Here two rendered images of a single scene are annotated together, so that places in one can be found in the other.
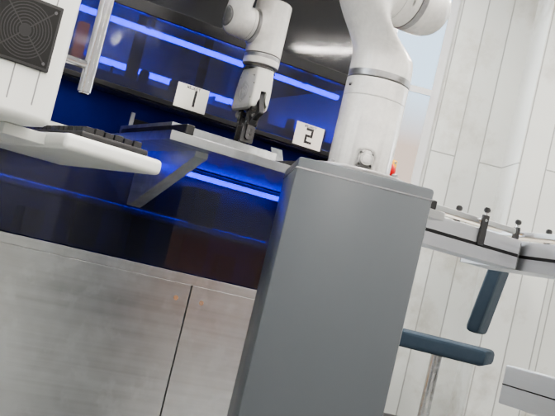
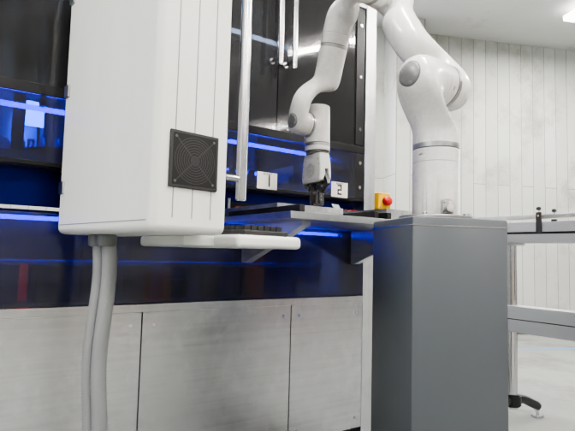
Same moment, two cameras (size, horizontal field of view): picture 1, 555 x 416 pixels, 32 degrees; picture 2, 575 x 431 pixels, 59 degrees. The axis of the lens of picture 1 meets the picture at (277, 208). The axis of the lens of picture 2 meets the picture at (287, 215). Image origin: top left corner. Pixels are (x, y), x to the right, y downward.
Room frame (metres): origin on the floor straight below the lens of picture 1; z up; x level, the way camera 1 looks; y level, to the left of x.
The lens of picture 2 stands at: (0.59, 0.43, 0.77)
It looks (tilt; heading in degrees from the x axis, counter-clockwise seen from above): 4 degrees up; 352
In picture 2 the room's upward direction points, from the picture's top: 1 degrees clockwise
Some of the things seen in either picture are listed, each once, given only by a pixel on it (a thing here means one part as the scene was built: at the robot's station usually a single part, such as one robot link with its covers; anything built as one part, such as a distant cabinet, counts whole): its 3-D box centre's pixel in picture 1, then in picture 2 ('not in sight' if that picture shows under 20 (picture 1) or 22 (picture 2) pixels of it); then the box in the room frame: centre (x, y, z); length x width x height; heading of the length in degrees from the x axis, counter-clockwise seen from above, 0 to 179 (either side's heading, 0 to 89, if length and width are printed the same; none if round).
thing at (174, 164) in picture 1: (164, 181); (273, 243); (2.17, 0.26, 0.80); 0.34 x 0.03 x 0.13; 28
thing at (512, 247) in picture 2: not in sight; (511, 324); (2.83, -0.95, 0.46); 0.09 x 0.09 x 0.77; 28
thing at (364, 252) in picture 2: not in sight; (384, 247); (2.40, -0.18, 0.80); 0.34 x 0.03 x 0.13; 28
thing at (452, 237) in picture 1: (423, 218); not in sight; (2.92, -0.43, 0.92); 0.69 x 0.15 x 0.16; 118
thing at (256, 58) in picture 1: (260, 63); (317, 149); (2.22, 0.12, 1.11); 0.09 x 0.08 x 0.03; 28
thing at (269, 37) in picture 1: (267, 28); (316, 125); (2.22, 0.12, 1.20); 0.09 x 0.08 x 0.13; 123
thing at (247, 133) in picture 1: (250, 128); (322, 194); (2.19, 0.10, 0.96); 0.03 x 0.03 x 0.07; 28
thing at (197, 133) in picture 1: (193, 146); (280, 214); (2.28, 0.22, 0.90); 0.34 x 0.26 x 0.04; 28
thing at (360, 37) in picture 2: not in sight; (360, 101); (2.57, -0.13, 1.40); 0.05 x 0.01 x 0.80; 118
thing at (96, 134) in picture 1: (71, 138); (217, 232); (1.94, 0.43, 0.82); 0.40 x 0.14 x 0.02; 36
